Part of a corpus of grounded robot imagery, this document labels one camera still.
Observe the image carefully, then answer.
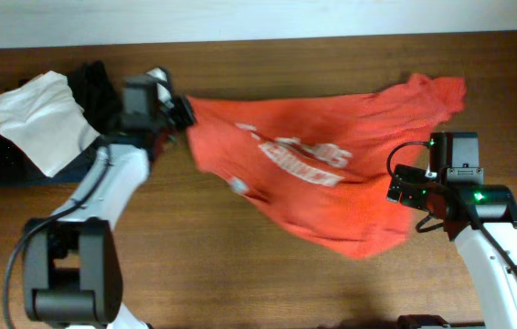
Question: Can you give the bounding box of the orange printed t-shirt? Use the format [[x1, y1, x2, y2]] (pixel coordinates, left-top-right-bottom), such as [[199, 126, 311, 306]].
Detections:
[[187, 73, 466, 259]]

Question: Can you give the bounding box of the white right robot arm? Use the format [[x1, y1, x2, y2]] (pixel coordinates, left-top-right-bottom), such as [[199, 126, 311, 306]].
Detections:
[[387, 164, 517, 328]]

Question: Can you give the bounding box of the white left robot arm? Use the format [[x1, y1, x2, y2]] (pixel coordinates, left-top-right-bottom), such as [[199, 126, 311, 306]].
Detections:
[[13, 96, 195, 328]]

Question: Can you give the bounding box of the white folded cloth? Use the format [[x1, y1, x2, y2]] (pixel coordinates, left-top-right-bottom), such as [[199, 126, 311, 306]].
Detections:
[[0, 71, 100, 177]]

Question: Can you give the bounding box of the black folded garment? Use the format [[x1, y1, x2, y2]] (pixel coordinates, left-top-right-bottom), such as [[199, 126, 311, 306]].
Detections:
[[0, 60, 121, 186]]

